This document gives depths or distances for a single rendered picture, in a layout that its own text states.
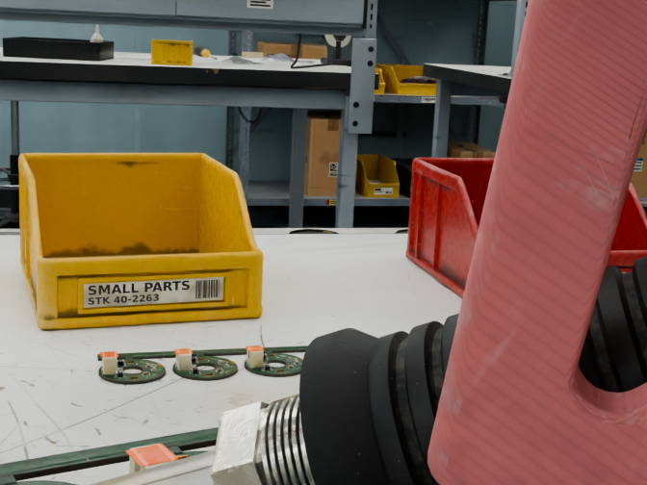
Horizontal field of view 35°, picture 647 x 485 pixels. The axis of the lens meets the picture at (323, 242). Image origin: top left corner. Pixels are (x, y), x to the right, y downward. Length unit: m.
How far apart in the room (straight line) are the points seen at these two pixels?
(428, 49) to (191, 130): 1.17
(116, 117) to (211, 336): 4.16
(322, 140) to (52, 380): 3.91
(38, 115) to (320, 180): 1.25
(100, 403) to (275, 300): 0.15
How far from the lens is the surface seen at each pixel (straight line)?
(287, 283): 0.53
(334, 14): 2.51
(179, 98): 2.52
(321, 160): 4.29
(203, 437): 0.18
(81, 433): 0.34
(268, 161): 4.68
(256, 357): 0.40
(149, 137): 4.60
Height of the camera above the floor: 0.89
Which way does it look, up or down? 13 degrees down
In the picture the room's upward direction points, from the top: 3 degrees clockwise
